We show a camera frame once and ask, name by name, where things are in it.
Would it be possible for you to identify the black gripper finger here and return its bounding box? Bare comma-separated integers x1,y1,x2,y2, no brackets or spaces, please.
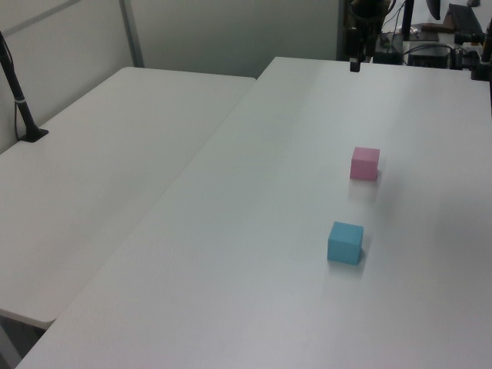
347,27,363,74
363,23,377,63

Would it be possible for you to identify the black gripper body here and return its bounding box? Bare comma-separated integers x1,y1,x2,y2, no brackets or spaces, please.
348,0,387,31

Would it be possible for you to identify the blue cube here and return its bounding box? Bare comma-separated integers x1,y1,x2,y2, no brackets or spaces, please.
327,221,364,266

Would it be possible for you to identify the pink cube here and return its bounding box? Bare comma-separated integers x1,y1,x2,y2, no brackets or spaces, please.
349,146,381,181

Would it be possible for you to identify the black vertical pole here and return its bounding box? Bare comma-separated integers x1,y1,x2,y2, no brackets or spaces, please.
401,0,415,42

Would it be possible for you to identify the black electronics box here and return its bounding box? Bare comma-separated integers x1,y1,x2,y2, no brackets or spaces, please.
406,45,452,69

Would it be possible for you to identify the brown wooden object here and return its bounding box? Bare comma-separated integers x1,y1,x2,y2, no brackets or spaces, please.
440,3,482,34

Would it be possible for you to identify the grey partition edge post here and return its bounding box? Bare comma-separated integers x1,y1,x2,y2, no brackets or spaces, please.
335,0,347,62

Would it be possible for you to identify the black camera clamp mount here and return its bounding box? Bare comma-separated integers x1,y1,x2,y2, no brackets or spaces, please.
453,22,492,82

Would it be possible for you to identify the grey partition frame post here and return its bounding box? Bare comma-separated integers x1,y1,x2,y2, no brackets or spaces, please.
118,0,145,68

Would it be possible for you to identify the black camera stand pole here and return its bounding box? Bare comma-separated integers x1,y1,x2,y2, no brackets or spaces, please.
0,30,50,144

